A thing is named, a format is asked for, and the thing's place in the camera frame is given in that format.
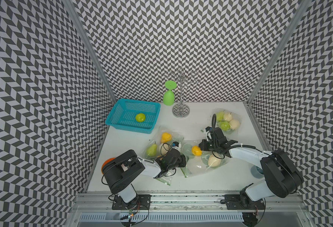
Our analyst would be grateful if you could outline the zip-top bag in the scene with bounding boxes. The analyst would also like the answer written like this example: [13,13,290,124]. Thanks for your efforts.
[180,140,231,178]
[201,108,242,141]
[142,127,186,185]

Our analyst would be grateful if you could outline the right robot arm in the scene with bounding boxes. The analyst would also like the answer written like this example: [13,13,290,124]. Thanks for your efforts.
[199,127,304,202]

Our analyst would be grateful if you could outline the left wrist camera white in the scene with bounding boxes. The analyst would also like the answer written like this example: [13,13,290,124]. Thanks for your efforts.
[172,141,181,151]

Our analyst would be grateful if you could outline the yellow pear bag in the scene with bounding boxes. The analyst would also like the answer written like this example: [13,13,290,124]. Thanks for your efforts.
[191,146,202,156]
[160,132,173,144]

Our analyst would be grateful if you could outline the chrome glass holder stand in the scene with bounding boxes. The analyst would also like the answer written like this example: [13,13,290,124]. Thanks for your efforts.
[169,68,200,119]

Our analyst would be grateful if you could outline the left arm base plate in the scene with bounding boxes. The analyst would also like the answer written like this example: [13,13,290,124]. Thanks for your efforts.
[112,194,151,211]

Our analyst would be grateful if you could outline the grey-blue cup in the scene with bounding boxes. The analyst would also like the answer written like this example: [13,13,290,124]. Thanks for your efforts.
[251,166,264,179]

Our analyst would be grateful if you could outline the teal plastic basket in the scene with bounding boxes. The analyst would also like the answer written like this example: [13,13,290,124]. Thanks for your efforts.
[105,99,161,134]

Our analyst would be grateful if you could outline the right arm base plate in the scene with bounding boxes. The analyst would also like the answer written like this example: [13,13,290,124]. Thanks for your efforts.
[224,194,266,211]

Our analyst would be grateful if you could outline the cream pear bag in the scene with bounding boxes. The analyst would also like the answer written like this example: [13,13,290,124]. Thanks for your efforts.
[158,143,172,156]
[208,154,223,167]
[223,112,233,122]
[229,119,241,130]

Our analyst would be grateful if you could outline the aluminium front rail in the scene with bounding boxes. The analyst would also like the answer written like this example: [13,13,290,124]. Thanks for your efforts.
[71,191,308,212]

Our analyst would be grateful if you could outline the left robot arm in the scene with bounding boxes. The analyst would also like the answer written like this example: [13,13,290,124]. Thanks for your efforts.
[101,148,186,204]

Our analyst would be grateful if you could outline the orange bowl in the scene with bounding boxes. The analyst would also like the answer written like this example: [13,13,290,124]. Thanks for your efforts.
[101,158,115,174]

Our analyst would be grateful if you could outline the green pear bag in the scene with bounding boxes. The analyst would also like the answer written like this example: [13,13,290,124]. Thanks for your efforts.
[218,121,231,131]
[216,111,225,122]
[146,143,158,158]
[135,113,146,123]

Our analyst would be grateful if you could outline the green plastic wine glass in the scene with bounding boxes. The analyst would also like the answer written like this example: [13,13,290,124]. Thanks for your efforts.
[163,80,177,106]

